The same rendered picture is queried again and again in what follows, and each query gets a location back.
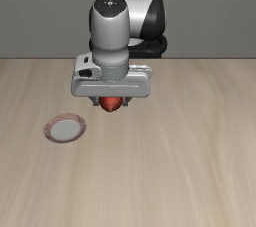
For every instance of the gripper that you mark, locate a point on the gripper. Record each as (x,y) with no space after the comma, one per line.
(110,88)

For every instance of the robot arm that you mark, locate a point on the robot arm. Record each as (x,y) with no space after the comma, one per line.
(110,31)

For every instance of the red onion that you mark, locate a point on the red onion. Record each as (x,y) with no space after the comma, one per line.
(110,103)

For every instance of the grey plate with red rim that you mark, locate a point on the grey plate with red rim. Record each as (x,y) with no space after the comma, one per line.
(64,128)

